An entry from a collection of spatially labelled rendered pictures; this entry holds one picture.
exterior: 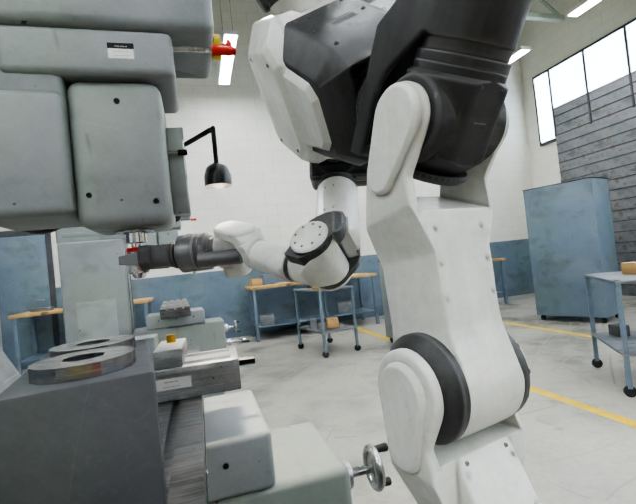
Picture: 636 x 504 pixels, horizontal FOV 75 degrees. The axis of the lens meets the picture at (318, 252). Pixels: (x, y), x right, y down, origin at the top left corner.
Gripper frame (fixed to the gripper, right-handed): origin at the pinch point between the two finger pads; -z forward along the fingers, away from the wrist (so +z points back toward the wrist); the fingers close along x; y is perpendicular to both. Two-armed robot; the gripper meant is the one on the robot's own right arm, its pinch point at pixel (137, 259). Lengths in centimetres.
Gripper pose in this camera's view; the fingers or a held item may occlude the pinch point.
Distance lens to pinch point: 107.4
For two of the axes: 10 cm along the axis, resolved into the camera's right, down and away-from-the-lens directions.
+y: 1.1, 9.9, -0.2
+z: 9.9, -1.2, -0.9
